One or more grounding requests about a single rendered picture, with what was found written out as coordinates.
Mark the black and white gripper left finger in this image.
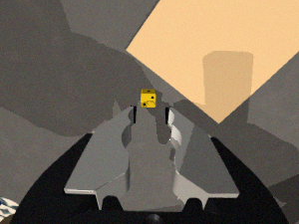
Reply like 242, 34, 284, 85
9, 106, 137, 224

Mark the yellow die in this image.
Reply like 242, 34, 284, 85
141, 90, 156, 108

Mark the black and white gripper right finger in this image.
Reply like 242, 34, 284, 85
165, 107, 289, 224

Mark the peach flat mat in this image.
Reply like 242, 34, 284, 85
127, 0, 299, 122

